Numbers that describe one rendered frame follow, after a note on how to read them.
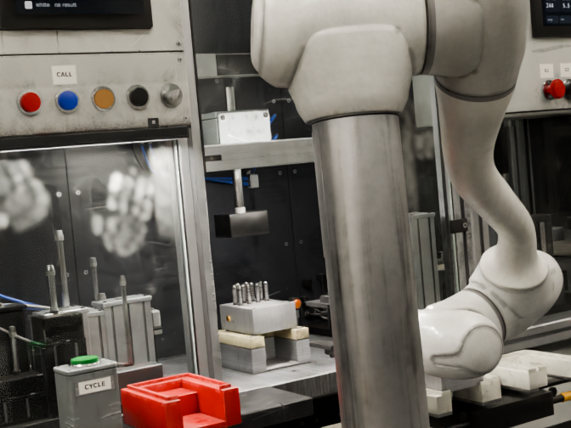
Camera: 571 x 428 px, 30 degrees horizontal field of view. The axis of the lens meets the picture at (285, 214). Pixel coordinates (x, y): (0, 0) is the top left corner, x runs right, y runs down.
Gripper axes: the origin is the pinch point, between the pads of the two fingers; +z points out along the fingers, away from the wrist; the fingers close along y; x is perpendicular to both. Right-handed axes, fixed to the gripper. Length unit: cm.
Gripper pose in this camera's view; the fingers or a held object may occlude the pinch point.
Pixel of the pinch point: (323, 323)
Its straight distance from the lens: 188.6
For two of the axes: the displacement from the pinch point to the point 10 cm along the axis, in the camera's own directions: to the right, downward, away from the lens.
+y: -0.9, -9.9, -0.5
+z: -5.4, 0.0, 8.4
